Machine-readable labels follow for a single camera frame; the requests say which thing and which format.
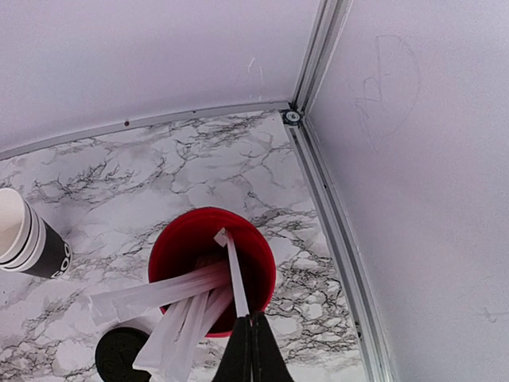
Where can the white paper sugar stick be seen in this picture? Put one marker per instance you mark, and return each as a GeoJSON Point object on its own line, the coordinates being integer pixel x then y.
{"type": "Point", "coordinates": [225, 239]}

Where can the red cylindrical container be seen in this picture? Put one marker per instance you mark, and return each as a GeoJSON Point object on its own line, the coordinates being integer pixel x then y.
{"type": "Point", "coordinates": [185, 242]}

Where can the right aluminium frame post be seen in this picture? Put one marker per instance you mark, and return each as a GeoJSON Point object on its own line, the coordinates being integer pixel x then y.
{"type": "Point", "coordinates": [327, 28]}

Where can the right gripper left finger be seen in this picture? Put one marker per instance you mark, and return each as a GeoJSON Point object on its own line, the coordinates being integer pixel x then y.
{"type": "Point", "coordinates": [235, 365]}

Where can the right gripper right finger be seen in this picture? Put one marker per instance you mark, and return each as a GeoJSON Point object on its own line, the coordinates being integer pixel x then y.
{"type": "Point", "coordinates": [267, 361]}

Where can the stack of paper cups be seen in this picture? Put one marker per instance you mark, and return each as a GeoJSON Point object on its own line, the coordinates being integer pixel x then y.
{"type": "Point", "coordinates": [29, 245]}

